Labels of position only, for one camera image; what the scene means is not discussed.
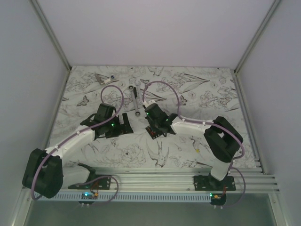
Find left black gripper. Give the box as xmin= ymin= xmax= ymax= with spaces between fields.
xmin=104 ymin=113 xmax=133 ymax=138

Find black fuse box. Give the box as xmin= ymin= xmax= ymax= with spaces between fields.
xmin=145 ymin=126 xmax=163 ymax=140

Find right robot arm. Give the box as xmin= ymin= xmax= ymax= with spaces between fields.
xmin=143 ymin=100 xmax=245 ymax=191

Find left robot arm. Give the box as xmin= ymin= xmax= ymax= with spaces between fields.
xmin=22 ymin=104 xmax=133 ymax=200

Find floral patterned mat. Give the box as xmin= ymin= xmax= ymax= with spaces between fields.
xmin=50 ymin=66 xmax=256 ymax=168

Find silver ratchet wrench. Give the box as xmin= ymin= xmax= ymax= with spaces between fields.
xmin=128 ymin=85 xmax=140 ymax=117

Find left controller board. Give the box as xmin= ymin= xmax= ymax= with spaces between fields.
xmin=81 ymin=192 xmax=98 ymax=200

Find controller board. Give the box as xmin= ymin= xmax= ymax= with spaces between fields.
xmin=210 ymin=193 xmax=227 ymax=206
xmin=81 ymin=192 xmax=98 ymax=200

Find right controller board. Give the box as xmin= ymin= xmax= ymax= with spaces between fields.
xmin=210 ymin=193 xmax=227 ymax=206

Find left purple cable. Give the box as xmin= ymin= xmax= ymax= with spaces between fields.
xmin=30 ymin=85 xmax=125 ymax=208

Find purple cable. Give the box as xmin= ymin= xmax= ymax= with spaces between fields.
xmin=30 ymin=85 xmax=125 ymax=208
xmin=141 ymin=81 xmax=246 ymax=209

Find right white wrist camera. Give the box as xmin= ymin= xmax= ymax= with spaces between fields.
xmin=143 ymin=100 xmax=156 ymax=108

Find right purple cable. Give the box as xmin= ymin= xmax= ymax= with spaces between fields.
xmin=141 ymin=81 xmax=246 ymax=209

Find aluminium rail frame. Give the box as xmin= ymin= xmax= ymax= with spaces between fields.
xmin=96 ymin=167 xmax=279 ymax=193

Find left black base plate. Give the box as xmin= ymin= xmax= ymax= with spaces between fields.
xmin=68 ymin=175 xmax=111 ymax=190

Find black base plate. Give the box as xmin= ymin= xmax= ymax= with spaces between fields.
xmin=68 ymin=175 xmax=111 ymax=190
xmin=193 ymin=174 xmax=236 ymax=191

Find white slotted cable duct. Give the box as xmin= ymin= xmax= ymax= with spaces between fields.
xmin=39 ymin=191 xmax=211 ymax=203

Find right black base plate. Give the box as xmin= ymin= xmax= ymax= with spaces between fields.
xmin=193 ymin=174 xmax=236 ymax=191

